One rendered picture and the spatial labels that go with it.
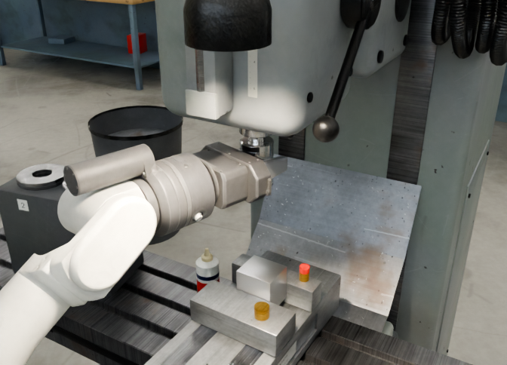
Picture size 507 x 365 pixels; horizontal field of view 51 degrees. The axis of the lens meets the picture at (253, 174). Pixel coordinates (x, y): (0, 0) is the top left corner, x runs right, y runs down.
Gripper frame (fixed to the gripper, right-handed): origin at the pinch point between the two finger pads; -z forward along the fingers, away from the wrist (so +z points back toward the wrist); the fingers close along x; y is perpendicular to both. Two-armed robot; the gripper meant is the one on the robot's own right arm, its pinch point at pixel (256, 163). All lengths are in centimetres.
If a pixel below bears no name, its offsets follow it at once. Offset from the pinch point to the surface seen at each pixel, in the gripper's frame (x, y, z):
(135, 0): 408, 33, -229
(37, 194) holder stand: 37.1, 13.2, 17.6
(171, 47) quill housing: 3.5, -16.9, 10.8
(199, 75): -4.0, -15.3, 12.5
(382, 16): -7.6, -19.3, -15.6
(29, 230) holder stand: 39.4, 20.7, 19.3
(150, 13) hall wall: 478, 58, -288
